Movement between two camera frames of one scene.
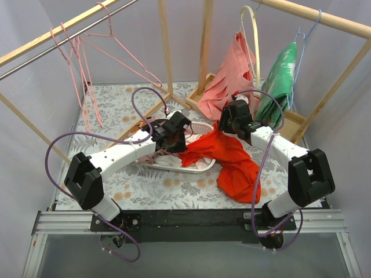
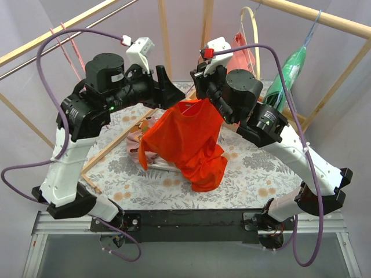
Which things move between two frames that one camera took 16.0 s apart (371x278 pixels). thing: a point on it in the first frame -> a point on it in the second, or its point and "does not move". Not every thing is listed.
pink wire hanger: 157,84 -> 189,108
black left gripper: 176,139 -> 156,87
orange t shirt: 239,176 -> 187,135
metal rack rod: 19,66 does not move
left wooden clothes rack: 170,95 does not move
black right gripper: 227,121 -> 201,84
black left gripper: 236,227 does not move
